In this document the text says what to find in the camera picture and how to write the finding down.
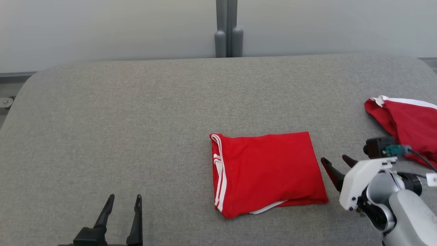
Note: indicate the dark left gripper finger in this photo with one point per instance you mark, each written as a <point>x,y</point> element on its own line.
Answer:
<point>137,222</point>
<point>105,215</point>

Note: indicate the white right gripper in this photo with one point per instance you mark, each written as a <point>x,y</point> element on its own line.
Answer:
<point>356,181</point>

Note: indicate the red basketball jersey number 23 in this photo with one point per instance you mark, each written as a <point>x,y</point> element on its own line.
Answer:
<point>269,171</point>

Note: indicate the red shorts white waistband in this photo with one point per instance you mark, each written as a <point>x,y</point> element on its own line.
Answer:
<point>413,126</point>

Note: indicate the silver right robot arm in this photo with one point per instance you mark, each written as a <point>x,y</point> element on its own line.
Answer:
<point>409,215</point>

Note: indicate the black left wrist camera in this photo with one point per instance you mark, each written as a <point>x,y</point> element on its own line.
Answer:
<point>88,237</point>

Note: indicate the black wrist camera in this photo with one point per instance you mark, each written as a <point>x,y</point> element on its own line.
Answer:
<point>88,237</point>
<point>377,147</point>

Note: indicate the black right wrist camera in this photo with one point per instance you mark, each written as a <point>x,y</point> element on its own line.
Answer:
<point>377,147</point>

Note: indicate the grey floor foot bracket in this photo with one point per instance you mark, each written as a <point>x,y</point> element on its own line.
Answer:
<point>6,102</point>

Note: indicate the grey partition post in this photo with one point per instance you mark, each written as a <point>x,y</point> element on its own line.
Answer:
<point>220,41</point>
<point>236,41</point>

